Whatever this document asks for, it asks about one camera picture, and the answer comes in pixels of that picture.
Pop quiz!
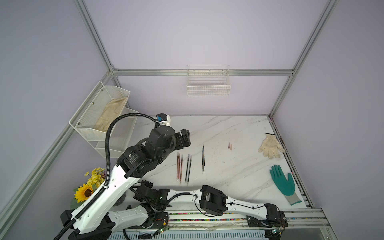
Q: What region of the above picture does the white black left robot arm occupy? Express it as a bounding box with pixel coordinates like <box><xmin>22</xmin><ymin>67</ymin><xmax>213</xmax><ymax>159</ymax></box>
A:
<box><xmin>55</xmin><ymin>125</ymin><xmax>191</xmax><ymax>240</ymax></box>

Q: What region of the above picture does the cream glove in shelf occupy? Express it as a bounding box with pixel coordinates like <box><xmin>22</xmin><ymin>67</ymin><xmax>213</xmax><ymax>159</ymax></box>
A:
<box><xmin>94</xmin><ymin>97</ymin><xmax>128</xmax><ymax>132</ymax></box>

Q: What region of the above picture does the cream knitted work glove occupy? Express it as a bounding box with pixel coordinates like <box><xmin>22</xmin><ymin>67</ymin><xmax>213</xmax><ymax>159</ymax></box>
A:
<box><xmin>258</xmin><ymin>133</ymin><xmax>286</xmax><ymax>159</ymax></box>

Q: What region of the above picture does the white mesh wall shelf lower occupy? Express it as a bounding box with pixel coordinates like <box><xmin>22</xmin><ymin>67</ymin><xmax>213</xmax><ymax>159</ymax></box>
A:
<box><xmin>95</xmin><ymin>108</ymin><xmax>138</xmax><ymax>159</ymax></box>

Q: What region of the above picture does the white mesh wall shelf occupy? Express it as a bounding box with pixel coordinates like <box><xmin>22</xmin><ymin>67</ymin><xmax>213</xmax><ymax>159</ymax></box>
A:
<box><xmin>69</xmin><ymin>82</ymin><xmax>131</xmax><ymax>141</ymax></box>
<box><xmin>95</xmin><ymin>108</ymin><xmax>138</xmax><ymax>159</ymax></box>

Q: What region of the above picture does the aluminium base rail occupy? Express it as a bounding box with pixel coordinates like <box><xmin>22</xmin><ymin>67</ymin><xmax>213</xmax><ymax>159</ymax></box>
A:
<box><xmin>107</xmin><ymin>208</ymin><xmax>338</xmax><ymax>240</ymax></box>

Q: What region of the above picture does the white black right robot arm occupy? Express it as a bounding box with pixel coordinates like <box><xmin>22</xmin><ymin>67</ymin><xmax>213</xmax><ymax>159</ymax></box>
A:
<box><xmin>107</xmin><ymin>181</ymin><xmax>288</xmax><ymax>232</ymax></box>

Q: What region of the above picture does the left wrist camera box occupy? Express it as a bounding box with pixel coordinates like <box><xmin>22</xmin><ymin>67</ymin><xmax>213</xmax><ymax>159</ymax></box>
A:
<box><xmin>156</xmin><ymin>113</ymin><xmax>171</xmax><ymax>127</ymax></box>

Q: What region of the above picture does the white mesh wall shelf upper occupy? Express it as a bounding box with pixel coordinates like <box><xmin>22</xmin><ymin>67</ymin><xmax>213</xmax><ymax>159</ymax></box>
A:
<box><xmin>69</xmin><ymin>82</ymin><xmax>131</xmax><ymax>141</ymax></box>

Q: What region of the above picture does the red pencil with clear cap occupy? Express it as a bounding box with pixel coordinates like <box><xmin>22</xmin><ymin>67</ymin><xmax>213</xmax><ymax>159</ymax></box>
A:
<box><xmin>177</xmin><ymin>152</ymin><xmax>181</xmax><ymax>182</ymax></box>

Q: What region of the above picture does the white wire wall basket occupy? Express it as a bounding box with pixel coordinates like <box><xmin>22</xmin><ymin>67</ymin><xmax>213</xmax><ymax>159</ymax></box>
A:
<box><xmin>187</xmin><ymin>65</ymin><xmax>231</xmax><ymax>97</ymax></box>

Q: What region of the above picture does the artificial sunflower bouquet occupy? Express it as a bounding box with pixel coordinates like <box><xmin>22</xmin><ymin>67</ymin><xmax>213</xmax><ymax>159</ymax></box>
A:
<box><xmin>70</xmin><ymin>168</ymin><xmax>106</xmax><ymax>210</ymax></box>

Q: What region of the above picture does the black corrugated cable conduit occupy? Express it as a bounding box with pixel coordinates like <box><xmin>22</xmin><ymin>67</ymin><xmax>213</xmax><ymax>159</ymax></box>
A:
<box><xmin>53</xmin><ymin>113</ymin><xmax>158</xmax><ymax>240</ymax></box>

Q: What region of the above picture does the aluminium frame profile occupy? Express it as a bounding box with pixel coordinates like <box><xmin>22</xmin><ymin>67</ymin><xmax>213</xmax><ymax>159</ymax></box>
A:
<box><xmin>1</xmin><ymin>1</ymin><xmax>338</xmax><ymax>232</ymax></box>

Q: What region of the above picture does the green rubber work glove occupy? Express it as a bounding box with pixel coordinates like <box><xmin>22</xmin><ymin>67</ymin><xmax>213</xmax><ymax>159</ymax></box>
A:
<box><xmin>270</xmin><ymin>165</ymin><xmax>302</xmax><ymax>206</ymax></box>

